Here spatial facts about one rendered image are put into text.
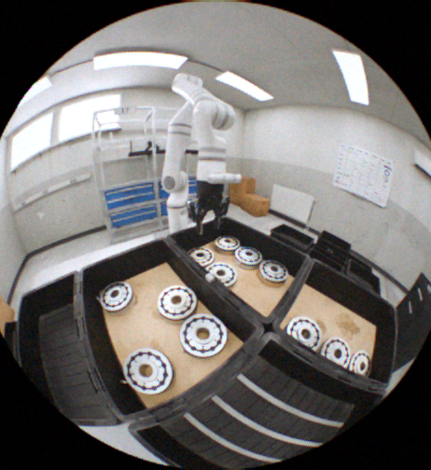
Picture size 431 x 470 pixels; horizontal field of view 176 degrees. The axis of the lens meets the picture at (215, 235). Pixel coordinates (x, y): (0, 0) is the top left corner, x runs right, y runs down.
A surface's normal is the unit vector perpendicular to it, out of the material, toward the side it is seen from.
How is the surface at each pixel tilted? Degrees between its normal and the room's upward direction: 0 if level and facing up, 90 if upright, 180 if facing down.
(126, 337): 0
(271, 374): 0
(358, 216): 90
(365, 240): 90
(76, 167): 90
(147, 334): 0
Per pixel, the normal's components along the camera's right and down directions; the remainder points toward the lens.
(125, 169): 0.59, 0.44
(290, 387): 0.05, -0.86
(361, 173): -0.80, 0.27
